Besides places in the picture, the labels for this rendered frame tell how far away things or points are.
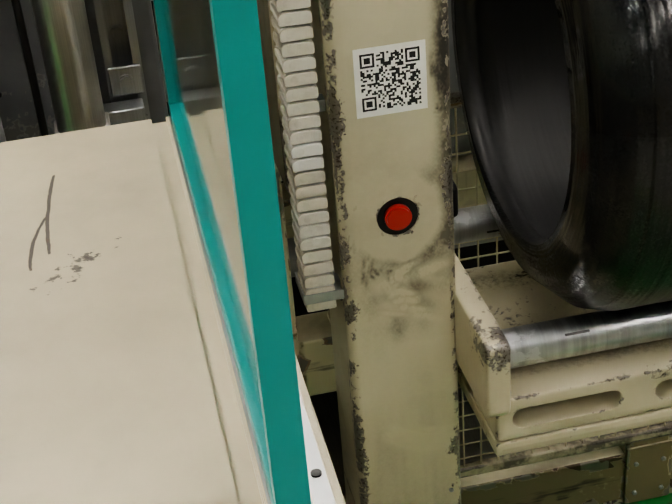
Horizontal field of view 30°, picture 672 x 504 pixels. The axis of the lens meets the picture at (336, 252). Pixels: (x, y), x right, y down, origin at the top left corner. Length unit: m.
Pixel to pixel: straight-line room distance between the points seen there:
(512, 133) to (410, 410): 0.41
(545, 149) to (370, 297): 0.40
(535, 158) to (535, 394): 0.38
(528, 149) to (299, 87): 0.48
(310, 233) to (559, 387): 0.33
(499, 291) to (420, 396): 0.26
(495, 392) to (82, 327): 0.63
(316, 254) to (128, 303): 0.52
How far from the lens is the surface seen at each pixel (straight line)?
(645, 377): 1.46
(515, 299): 1.68
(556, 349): 1.41
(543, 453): 2.18
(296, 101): 1.28
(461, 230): 1.63
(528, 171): 1.66
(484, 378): 1.37
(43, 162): 1.08
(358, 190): 1.33
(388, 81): 1.28
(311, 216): 1.34
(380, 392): 1.47
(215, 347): 0.81
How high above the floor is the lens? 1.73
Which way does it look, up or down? 31 degrees down
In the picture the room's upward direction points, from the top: 5 degrees counter-clockwise
